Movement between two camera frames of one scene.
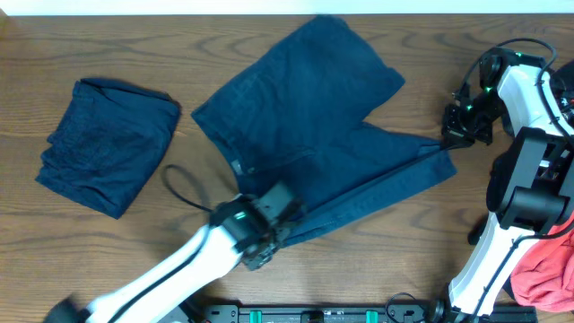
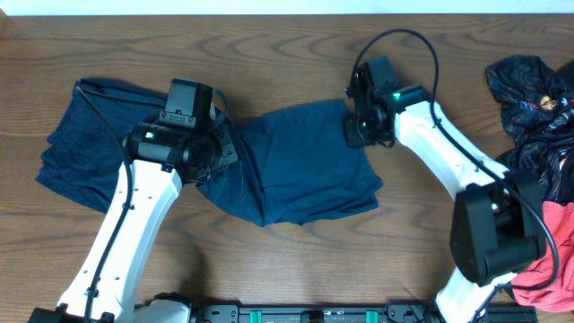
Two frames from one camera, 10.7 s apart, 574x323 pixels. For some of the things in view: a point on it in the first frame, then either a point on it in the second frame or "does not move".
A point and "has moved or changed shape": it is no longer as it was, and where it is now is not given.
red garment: x=543 y=275 does not move
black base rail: x=397 y=311 does not move
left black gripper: x=278 y=225 → x=229 y=146
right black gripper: x=458 y=137 → x=352 y=136
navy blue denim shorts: x=297 y=119 has moved or changed shape
